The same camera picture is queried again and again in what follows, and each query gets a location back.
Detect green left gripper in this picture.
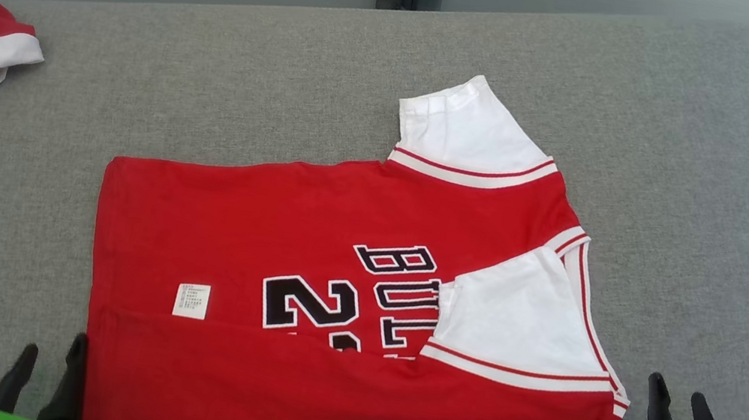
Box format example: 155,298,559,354
0,319,96,420

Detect red and white basketball jersey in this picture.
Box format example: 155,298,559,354
62,17,680,420

